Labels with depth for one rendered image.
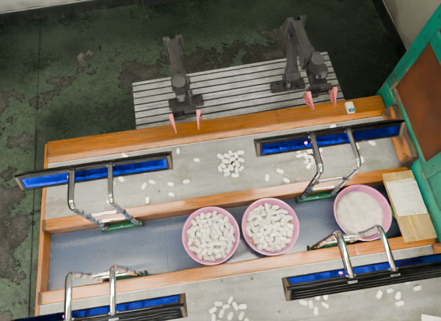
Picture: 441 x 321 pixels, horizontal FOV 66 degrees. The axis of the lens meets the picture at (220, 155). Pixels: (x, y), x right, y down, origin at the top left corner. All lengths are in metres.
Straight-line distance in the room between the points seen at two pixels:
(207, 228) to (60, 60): 2.21
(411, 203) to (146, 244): 1.28
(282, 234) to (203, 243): 0.38
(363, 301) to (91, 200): 1.34
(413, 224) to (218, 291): 0.94
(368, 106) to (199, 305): 1.32
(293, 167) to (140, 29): 2.10
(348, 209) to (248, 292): 0.62
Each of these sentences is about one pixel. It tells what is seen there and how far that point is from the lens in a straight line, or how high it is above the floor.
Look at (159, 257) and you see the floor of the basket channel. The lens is 1.73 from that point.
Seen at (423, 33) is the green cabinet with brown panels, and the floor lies 1.20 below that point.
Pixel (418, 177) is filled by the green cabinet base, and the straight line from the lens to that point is 1.89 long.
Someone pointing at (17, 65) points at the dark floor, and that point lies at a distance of 3.51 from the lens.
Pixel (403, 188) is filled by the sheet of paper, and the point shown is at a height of 0.78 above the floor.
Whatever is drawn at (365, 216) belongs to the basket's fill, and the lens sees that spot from 1.79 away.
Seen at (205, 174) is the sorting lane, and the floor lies 0.74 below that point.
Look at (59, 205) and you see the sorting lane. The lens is 1.88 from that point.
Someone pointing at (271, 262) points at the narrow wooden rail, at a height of 0.76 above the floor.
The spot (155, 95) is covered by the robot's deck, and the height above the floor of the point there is 0.66.
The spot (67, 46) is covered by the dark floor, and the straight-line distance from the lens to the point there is 3.43.
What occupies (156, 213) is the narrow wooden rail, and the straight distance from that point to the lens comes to 1.68.
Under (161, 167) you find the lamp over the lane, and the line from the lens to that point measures 1.42.
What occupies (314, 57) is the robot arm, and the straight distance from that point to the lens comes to 1.57.
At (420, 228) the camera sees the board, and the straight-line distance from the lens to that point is 1.83.
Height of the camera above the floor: 2.37
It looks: 67 degrees down
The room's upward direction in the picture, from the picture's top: 4 degrees counter-clockwise
